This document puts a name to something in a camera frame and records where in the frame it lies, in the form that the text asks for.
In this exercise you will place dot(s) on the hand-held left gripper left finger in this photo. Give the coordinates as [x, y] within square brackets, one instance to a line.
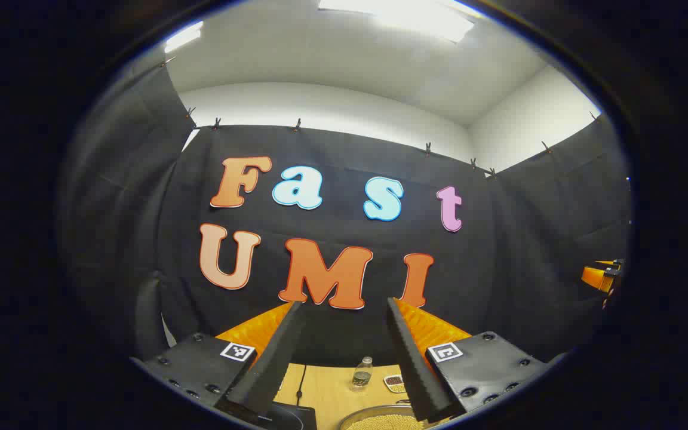
[272, 364]

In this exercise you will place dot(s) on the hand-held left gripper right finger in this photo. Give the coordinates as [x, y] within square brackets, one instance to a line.
[412, 364]

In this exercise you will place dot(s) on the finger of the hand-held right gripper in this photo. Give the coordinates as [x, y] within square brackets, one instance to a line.
[596, 276]

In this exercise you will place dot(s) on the black induction cooktop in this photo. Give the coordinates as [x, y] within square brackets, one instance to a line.
[290, 418]

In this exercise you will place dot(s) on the pile of yellow soybeans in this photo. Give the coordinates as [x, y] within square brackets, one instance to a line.
[386, 424]

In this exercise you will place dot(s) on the white divided bean dish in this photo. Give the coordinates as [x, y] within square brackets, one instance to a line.
[394, 383]

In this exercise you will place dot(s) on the clear plastic water bottle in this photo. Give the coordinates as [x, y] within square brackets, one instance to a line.
[362, 375]

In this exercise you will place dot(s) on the row of backdrop clips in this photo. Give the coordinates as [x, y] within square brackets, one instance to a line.
[298, 124]

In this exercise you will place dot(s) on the narrow ceiling light strip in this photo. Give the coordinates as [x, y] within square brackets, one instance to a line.
[183, 37]

